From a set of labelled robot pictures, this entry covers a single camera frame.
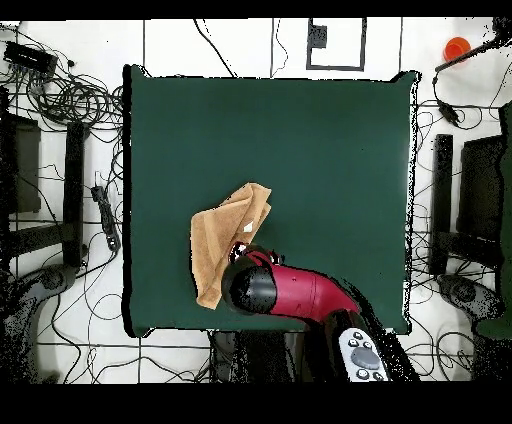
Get tan terry towel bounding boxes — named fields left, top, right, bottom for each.
left=189, top=182, right=273, bottom=310

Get dark green table cloth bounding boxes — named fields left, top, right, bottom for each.
left=122, top=63, right=421, bottom=339

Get black power strip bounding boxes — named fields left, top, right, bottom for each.
left=90, top=184, right=122, bottom=252

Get black stand bar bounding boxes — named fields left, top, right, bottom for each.
left=429, top=133, right=455, bottom=276
left=61, top=121, right=87, bottom=268

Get grey stand base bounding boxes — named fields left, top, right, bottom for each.
left=436, top=272, right=506, bottom=323
left=3, top=263, right=78, bottom=383

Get dark box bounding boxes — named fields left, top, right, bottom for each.
left=456, top=134, right=506, bottom=241
left=0, top=111, right=42, bottom=215

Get black power adapter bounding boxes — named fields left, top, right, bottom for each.
left=436, top=99, right=461, bottom=127

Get black electronics box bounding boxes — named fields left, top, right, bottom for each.
left=2, top=40, right=59, bottom=75

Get orange cup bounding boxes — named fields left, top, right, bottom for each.
left=442, top=36, right=472, bottom=63

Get black rod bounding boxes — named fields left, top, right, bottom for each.
left=433, top=33, right=512, bottom=74

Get grey square floor frame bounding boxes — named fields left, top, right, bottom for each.
left=305, top=17, right=367, bottom=72

